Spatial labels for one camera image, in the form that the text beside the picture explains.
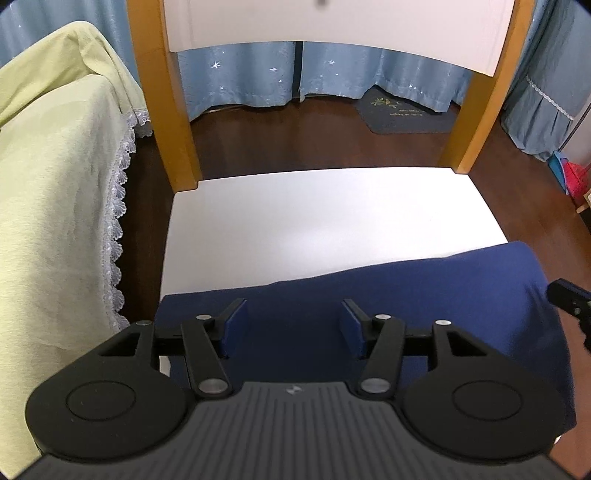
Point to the navy blue garment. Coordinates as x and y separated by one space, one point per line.
438 304

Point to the wooden chair with white seat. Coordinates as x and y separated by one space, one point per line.
323 221

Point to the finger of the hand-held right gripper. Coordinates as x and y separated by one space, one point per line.
565 295

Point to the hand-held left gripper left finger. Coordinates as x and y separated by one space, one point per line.
234 330

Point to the light blue plastic item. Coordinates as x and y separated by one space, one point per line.
557 168

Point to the blue curtain with lace trim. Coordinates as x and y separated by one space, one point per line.
540 92

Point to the pale yellow bed cover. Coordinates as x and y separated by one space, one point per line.
51 184

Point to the dark blue floor mat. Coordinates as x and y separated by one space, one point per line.
406 115

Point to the blue star curtain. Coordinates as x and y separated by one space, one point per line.
240 78
392 69

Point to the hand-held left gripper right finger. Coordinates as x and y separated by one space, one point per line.
353 330

